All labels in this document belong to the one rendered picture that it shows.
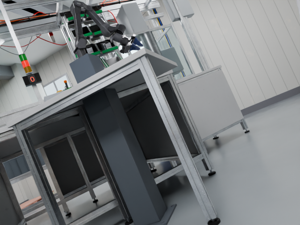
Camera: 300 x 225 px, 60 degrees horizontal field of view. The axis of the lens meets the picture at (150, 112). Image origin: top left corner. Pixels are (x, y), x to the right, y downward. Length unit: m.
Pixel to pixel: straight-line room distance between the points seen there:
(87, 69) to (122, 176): 0.65
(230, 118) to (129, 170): 1.86
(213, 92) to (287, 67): 2.48
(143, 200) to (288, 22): 4.51
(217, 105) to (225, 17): 2.67
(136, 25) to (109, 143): 1.92
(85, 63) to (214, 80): 1.89
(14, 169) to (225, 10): 4.41
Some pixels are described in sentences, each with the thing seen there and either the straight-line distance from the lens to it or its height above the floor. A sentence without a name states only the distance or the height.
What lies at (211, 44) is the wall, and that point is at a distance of 5.35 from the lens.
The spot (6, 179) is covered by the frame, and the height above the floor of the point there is 0.61.
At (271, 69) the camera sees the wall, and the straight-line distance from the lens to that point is 5.31.
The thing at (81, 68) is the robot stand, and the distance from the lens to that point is 1.62.
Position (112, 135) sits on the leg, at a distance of 1.53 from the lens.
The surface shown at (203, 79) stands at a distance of 3.09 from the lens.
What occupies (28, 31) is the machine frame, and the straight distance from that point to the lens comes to 3.38.
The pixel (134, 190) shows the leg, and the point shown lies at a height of 0.22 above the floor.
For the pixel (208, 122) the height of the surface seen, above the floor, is 0.30.
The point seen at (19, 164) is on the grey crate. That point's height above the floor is 0.75.
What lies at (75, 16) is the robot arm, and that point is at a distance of 1.82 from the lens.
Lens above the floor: 0.52
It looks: 3 degrees up
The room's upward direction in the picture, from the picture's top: 24 degrees counter-clockwise
